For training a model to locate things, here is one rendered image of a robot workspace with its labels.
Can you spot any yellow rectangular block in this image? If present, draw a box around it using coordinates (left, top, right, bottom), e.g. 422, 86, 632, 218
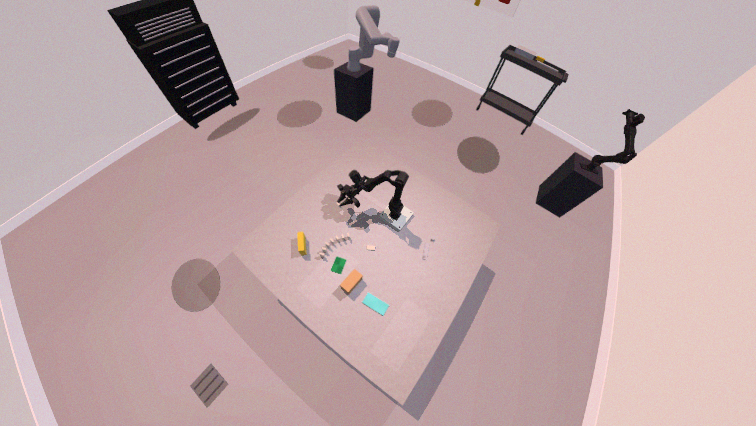
297, 232, 307, 255

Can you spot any orange-brown box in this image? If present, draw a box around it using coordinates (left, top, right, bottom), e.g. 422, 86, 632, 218
340, 269, 363, 295

